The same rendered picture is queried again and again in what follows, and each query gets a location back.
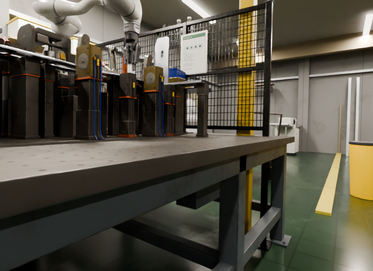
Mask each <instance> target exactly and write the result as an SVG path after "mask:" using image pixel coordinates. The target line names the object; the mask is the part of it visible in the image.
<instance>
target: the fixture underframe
mask: <svg viewBox="0 0 373 271"><path fill-rule="evenodd" d="M286 154H287V144H285V145H281V146H278V147H274V148H270V149H266V150H262V151H259V152H255V153H251V154H247V155H243V156H240V157H236V158H232V159H228V160H224V161H221V162H217V163H213V164H209V165H205V166H202V167H198V168H194V169H190V170H186V171H183V172H179V173H174V174H171V175H166V176H163V177H160V178H155V179H151V180H148V181H145V182H140V183H137V184H132V185H128V186H125V187H121V188H117V189H113V190H109V191H106V192H102V193H98V194H94V195H90V196H87V197H83V198H79V199H75V200H71V201H68V202H64V203H60V204H56V205H52V206H49V207H45V208H41V209H37V210H33V211H30V212H26V213H22V214H17V215H14V216H11V217H7V218H2V219H0V271H10V270H12V269H15V268H17V267H20V266H21V265H24V264H27V263H29V262H31V261H34V260H36V259H38V258H41V257H43V256H45V255H48V254H51V253H53V252H55V251H57V250H60V249H62V248H65V247H67V246H69V245H71V244H74V243H76V242H79V241H81V240H83V239H86V238H88V237H91V236H93V235H95V234H98V233H100V232H102V231H105V230H107V229H109V228H113V229H116V230H118V231H120V232H123V233H125V234H128V235H131V236H132V237H135V238H137V239H140V240H142V241H144V242H147V243H149V244H152V245H154V246H156V247H159V248H162V249H164V250H166V251H168V252H171V253H173V254H176V255H178V256H180V257H183V258H185V259H187V260H190V261H192V262H194V263H197V264H200V265H202V266H204V267H207V268H209V269H211V271H244V266H245V264H246V263H247V262H248V260H249V259H250V258H251V256H252V255H253V254H254V252H255V251H256V250H257V248H258V247H259V245H260V244H261V243H262V241H263V240H264V239H265V237H266V240H267V241H269V242H272V243H273V244H276V245H280V246H282V247H286V248H287V247H288V245H289V243H290V241H291V239H292V236H289V235H285V234H284V229H285V192H286ZM270 160H271V198H270V203H268V211H267V212H266V213H265V214H264V215H263V216H262V217H261V218H260V220H259V221H258V222H257V223H256V224H255V225H254V226H253V227H252V228H251V229H250V230H249V231H248V232H247V233H246V234H245V235H244V232H245V188H246V171H247V170H249V169H252V168H254V167H257V166H259V165H261V164H263V163H266V162H268V161H270ZM173 201H176V205H180V206H183V207H187V208H191V209H195V210H197V209H198V208H200V207H202V206H204V205H206V204H208V203H210V202H211V201H215V202H219V203H220V204H219V250H217V249H214V248H211V247H209V246H206V245H203V244H200V243H197V242H194V241H192V240H189V239H186V238H183V237H180V236H178V235H175V234H172V233H169V232H166V231H164V230H161V229H158V228H155V227H152V226H150V225H147V224H144V223H141V222H138V221H136V220H133V218H136V217H138V216H140V215H142V214H145V213H147V212H150V211H152V210H155V209H157V208H159V207H162V206H164V205H166V204H169V203H171V202H173Z"/></svg>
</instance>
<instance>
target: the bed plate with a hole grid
mask: <svg viewBox="0 0 373 271"><path fill-rule="evenodd" d="M196 134H197V133H185V134H184V135H176V136H166V137H142V134H139V135H137V138H124V137H118V135H107V136H103V138H104V139H105V140H85V139H74V138H68V137H59V136H58V135H55V136H54V138H40V139H15V138H9V137H5V136H3V137H0V219H2V218H7V217H11V216H14V215H17V214H22V213H26V212H30V211H33V210H37V209H41V208H45V207H49V206H52V205H56V204H60V203H64V202H68V201H71V200H75V199H79V198H83V197H87V196H90V195H94V194H98V193H102V192H106V191H109V190H113V189H117V188H121V187H125V186H128V185H132V184H137V183H140V182H145V181H148V180H151V179H155V178H160V177H163V176H166V175H171V174H174V173H179V172H183V171H186V170H190V169H194V168H198V167H202V166H205V165H209V164H213V163H217V162H221V161H224V160H228V159H232V158H236V157H240V156H243V155H247V154H251V153H255V152H259V151H262V150H266V149H270V148H274V147H278V146H281V145H285V144H289V143H294V142H295V137H293V136H278V135H270V136H269V137H263V135H236V134H220V133H208V137H196Z"/></svg>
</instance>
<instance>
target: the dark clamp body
mask: <svg viewBox="0 0 373 271"><path fill-rule="evenodd" d="M4 45H5V46H9V47H13V48H17V49H21V50H24V51H26V47H22V46H19V45H16V44H12V43H6V44H4ZM2 133H4V136H5V137H9V135H11V78H10V77H9V62H5V61H2Z"/></svg>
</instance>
